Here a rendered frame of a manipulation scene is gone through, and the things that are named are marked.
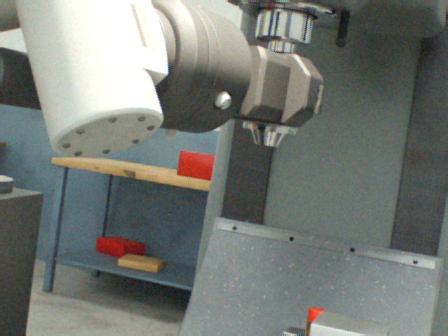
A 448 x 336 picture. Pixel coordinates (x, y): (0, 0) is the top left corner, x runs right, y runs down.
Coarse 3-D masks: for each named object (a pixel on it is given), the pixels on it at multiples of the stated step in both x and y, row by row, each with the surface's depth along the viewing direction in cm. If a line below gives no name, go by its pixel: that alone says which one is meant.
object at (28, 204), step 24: (0, 192) 72; (24, 192) 76; (0, 216) 69; (24, 216) 74; (0, 240) 70; (24, 240) 75; (0, 264) 70; (24, 264) 76; (0, 288) 71; (24, 288) 77; (0, 312) 72; (24, 312) 78
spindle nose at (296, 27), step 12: (264, 12) 59; (276, 12) 58; (288, 12) 58; (300, 12) 58; (264, 24) 59; (276, 24) 58; (288, 24) 58; (300, 24) 58; (312, 24) 59; (264, 36) 59; (276, 36) 58; (288, 36) 58; (300, 36) 58
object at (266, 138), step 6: (252, 132) 60; (258, 132) 59; (264, 132) 59; (270, 132) 59; (258, 138) 60; (264, 138) 59; (270, 138) 59; (276, 138) 59; (282, 138) 60; (264, 144) 60; (270, 144) 60; (276, 144) 60
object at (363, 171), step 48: (336, 48) 96; (384, 48) 94; (432, 48) 91; (336, 96) 96; (384, 96) 94; (432, 96) 91; (240, 144) 100; (288, 144) 98; (336, 144) 96; (384, 144) 94; (432, 144) 92; (240, 192) 100; (288, 192) 98; (336, 192) 96; (384, 192) 94; (432, 192) 92; (384, 240) 94; (432, 240) 92; (192, 288) 107
